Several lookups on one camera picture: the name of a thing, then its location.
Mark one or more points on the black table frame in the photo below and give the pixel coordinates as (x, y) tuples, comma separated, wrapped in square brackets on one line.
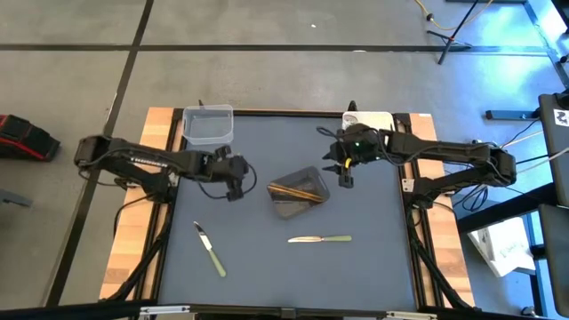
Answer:
[(160, 266)]

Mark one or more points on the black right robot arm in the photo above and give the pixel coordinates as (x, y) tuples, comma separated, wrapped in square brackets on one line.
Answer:
[(444, 149)]

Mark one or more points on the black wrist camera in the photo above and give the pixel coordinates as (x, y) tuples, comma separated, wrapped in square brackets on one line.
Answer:
[(234, 194), (346, 181)]

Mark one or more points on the black panel with white sticker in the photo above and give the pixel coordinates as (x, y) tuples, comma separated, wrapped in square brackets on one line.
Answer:
[(555, 146)]

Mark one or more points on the clear plastic bin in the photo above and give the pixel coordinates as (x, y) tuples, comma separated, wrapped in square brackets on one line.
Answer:
[(209, 126)]

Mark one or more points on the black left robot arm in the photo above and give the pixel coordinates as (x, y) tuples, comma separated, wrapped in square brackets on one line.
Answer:
[(133, 155)]

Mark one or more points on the red and black case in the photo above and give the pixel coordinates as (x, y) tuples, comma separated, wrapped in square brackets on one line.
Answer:
[(26, 138)]

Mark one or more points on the black bar with silver brackets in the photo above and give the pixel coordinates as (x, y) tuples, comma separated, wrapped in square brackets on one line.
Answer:
[(231, 311)]

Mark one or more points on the wooden table side board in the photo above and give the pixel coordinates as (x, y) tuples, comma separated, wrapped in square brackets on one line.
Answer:
[(133, 249), (458, 280)]

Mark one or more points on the gold cutlery piece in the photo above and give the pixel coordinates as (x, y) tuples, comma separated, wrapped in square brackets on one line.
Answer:
[(293, 191), (302, 197)]

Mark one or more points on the white cardboard box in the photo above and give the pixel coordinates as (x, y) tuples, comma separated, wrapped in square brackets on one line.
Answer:
[(502, 249)]

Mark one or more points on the black tripod stand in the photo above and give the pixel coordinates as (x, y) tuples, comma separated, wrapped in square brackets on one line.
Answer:
[(450, 42)]

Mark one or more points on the plain black panel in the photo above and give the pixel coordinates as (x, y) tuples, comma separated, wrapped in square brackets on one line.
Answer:
[(558, 258)]

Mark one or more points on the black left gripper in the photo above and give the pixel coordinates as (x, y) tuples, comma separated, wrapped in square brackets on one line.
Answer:
[(221, 166)]

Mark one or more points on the black beam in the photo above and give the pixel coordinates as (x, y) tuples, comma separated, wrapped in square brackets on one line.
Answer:
[(498, 211)]

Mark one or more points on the grey floor object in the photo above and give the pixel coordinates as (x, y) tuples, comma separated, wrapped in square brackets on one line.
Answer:
[(13, 197)]

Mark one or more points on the white plastic bin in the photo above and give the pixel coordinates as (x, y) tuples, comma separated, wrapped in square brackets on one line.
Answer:
[(373, 120)]

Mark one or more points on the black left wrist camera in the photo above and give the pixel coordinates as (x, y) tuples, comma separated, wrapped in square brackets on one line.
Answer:
[(234, 194)]

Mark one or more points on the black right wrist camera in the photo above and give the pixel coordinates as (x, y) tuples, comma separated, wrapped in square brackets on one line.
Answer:
[(346, 181)]

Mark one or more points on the small silver bracket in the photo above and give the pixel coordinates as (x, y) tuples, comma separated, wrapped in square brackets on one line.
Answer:
[(408, 185)]

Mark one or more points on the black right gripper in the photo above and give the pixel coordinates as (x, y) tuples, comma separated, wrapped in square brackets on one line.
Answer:
[(358, 144)]

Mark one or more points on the smoky grey plastic bin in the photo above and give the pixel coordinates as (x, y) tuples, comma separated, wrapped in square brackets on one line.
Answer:
[(291, 205)]

